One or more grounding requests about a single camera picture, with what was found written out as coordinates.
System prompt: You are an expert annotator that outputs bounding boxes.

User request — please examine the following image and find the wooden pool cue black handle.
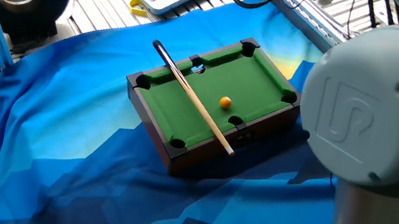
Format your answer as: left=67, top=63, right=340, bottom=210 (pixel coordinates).
left=135, top=39, right=253, bottom=157

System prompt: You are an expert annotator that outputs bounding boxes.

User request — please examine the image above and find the mini pool table green felt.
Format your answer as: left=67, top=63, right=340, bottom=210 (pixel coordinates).
left=110, top=17, right=313, bottom=197

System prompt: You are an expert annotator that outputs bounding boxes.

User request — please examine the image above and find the orange pool ball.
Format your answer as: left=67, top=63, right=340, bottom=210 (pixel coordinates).
left=218, top=95, right=234, bottom=111

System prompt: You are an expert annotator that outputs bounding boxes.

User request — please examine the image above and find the yellow plastic hook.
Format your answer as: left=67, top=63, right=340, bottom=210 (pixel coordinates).
left=127, top=0, right=150, bottom=18

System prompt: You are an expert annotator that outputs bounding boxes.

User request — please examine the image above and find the blue mountain print cloth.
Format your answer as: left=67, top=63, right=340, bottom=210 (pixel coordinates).
left=0, top=0, right=373, bottom=224

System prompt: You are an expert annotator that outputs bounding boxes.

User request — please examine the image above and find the grey aluminium rail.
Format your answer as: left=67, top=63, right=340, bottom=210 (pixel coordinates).
left=252, top=0, right=354, bottom=58

